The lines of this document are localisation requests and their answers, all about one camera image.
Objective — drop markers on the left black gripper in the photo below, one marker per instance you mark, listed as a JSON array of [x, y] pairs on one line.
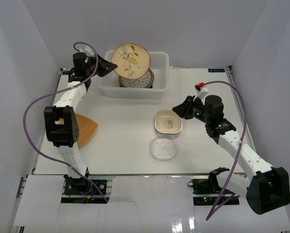
[[99, 66]]

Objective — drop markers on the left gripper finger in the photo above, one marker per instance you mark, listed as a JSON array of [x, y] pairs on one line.
[[103, 71], [104, 63]]

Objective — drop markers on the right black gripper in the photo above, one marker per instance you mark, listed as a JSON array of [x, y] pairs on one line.
[[177, 109]]

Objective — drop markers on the cream panda square dish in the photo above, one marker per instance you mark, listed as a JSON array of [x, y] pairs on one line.
[[167, 122]]

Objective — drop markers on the beige bird painted plate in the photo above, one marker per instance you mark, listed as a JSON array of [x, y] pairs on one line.
[[132, 60]]

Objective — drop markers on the floral patterned brown-rim plate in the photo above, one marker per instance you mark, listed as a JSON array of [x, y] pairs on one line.
[[146, 81]]

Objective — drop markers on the clear glass plate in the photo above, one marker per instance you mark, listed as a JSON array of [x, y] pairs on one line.
[[163, 147]]

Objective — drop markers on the woven bamboo fan tray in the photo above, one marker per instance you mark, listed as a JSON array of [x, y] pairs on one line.
[[87, 129]]

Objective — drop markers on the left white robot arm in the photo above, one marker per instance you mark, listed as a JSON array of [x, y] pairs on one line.
[[122, 149]]

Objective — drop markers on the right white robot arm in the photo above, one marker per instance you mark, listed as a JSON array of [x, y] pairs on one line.
[[266, 187]]

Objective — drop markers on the white plastic bin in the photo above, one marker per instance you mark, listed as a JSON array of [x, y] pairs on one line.
[[109, 85]]

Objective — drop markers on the right blue table label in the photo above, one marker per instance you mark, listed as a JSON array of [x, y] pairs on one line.
[[216, 70]]

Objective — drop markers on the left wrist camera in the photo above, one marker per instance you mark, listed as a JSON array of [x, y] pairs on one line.
[[88, 51]]

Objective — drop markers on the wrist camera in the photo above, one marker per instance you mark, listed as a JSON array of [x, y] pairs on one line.
[[201, 90], [88, 51]]

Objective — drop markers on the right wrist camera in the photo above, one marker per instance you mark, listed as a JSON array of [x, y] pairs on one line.
[[201, 90]]

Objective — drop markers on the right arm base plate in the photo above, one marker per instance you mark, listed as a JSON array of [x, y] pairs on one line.
[[206, 190]]

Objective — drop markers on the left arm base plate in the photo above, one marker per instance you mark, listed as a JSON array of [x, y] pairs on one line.
[[81, 191]]

